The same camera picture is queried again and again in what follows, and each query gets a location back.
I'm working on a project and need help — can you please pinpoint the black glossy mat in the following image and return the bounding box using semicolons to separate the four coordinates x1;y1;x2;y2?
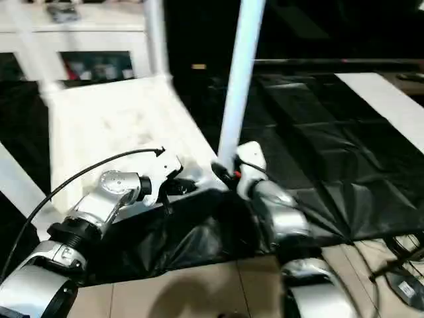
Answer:
0;71;424;286

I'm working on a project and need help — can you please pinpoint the black horizontal bar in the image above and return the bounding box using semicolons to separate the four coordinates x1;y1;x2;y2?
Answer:
253;58;424;64

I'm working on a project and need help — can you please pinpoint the red white bottle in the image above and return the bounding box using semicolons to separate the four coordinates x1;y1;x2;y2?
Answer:
64;59;77;80

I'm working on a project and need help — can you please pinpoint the white glass-door cabinet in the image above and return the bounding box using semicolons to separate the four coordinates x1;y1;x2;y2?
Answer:
0;0;156;82

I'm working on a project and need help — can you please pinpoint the white flat panel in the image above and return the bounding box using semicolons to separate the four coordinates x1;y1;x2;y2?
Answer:
334;72;424;156

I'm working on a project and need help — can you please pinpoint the black object on floor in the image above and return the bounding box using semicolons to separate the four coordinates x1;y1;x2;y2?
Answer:
369;253;424;281

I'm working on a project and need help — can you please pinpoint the black backdrop cloth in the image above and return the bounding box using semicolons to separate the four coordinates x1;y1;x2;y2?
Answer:
162;0;424;76

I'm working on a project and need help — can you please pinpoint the dark round stand base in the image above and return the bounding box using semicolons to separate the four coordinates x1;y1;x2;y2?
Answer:
386;270;424;307

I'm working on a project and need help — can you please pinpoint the dark object on cabinet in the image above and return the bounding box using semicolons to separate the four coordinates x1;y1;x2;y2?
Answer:
46;3;82;23

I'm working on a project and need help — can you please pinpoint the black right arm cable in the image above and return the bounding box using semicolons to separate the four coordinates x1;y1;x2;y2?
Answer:
238;160;382;318

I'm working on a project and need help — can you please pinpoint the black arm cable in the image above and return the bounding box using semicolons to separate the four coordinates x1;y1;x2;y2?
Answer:
238;160;382;318
6;146;166;266

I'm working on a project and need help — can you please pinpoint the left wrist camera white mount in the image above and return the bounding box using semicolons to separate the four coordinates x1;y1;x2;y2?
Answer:
142;154;185;206

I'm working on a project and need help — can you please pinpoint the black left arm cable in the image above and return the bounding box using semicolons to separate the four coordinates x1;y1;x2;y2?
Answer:
6;146;166;266

